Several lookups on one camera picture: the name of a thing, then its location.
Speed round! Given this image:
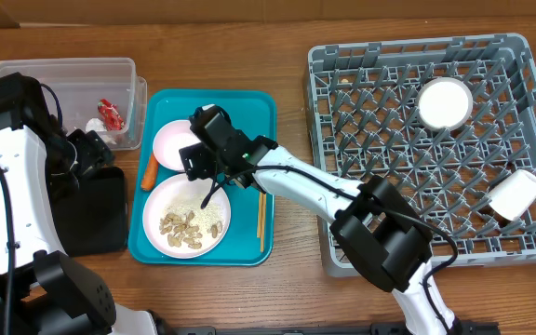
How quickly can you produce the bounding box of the wooden chopstick left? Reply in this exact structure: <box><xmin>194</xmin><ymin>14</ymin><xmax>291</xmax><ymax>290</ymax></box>
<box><xmin>256</xmin><ymin>192</ymin><xmax>265</xmax><ymax>238</ymax></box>

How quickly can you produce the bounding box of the wooden chopstick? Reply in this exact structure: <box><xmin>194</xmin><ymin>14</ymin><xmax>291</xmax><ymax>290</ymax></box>
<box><xmin>256</xmin><ymin>192</ymin><xmax>265</xmax><ymax>238</ymax></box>
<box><xmin>260</xmin><ymin>194</ymin><xmax>267</xmax><ymax>253</ymax></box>

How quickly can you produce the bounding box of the black tray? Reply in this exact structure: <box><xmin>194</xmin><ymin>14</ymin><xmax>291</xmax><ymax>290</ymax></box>
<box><xmin>51</xmin><ymin>167</ymin><xmax>127</xmax><ymax>257</ymax></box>

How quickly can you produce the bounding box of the wooden chopstick right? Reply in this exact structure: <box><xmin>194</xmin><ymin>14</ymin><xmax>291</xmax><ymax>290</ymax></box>
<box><xmin>260</xmin><ymin>194</ymin><xmax>267</xmax><ymax>253</ymax></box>

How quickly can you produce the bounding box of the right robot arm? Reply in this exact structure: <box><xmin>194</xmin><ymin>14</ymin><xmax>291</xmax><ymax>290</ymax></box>
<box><xmin>180</xmin><ymin>104</ymin><xmax>463</xmax><ymax>334</ymax></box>

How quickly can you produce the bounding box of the teal serving tray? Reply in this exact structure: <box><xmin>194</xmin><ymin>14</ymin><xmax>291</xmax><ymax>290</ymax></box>
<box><xmin>127</xmin><ymin>89</ymin><xmax>277</xmax><ymax>266</ymax></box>

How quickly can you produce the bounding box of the white paper cup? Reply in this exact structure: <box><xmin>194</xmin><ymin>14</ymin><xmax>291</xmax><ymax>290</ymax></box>
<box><xmin>488</xmin><ymin>169</ymin><xmax>536</xmax><ymax>221</ymax></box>

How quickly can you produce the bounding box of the pile of rice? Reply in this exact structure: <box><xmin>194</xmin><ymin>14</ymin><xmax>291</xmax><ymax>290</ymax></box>
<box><xmin>163</xmin><ymin>195</ymin><xmax>223</xmax><ymax>225</ymax></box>

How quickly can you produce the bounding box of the pile of peanuts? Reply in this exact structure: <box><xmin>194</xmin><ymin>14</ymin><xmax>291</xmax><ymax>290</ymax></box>
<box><xmin>158</xmin><ymin>210</ymin><xmax>223</xmax><ymax>250</ymax></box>

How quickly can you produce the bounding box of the large pink plate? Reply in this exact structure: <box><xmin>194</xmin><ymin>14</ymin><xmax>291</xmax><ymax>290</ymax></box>
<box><xmin>142</xmin><ymin>174</ymin><xmax>231</xmax><ymax>259</ymax></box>

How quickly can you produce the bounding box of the orange carrot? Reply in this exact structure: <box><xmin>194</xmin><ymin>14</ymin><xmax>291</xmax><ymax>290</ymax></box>
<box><xmin>141</xmin><ymin>154</ymin><xmax>159</xmax><ymax>192</ymax></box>

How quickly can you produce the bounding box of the white bowl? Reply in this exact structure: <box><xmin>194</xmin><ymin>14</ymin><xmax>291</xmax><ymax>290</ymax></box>
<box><xmin>416</xmin><ymin>77</ymin><xmax>474</xmax><ymax>131</ymax></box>

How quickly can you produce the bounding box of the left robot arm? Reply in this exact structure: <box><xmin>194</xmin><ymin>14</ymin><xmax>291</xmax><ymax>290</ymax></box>
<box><xmin>0</xmin><ymin>73</ymin><xmax>168</xmax><ymax>334</ymax></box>

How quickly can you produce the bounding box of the red snack wrapper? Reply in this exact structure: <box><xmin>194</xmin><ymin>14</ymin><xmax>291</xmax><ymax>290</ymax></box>
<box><xmin>98</xmin><ymin>99</ymin><xmax>125</xmax><ymax>130</ymax></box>

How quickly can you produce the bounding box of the grey dish rack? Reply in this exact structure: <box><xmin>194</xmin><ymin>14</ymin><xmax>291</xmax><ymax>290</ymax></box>
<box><xmin>306</xmin><ymin>33</ymin><xmax>536</xmax><ymax>266</ymax></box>

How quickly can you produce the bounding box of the clear plastic bin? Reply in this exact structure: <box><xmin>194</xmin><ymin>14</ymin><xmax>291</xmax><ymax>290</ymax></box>
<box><xmin>0</xmin><ymin>58</ymin><xmax>148</xmax><ymax>151</ymax></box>

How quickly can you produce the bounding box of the crumpled white tissue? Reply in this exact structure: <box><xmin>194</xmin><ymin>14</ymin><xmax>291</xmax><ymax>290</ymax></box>
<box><xmin>86</xmin><ymin>118</ymin><xmax>116</xmax><ymax>145</ymax></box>

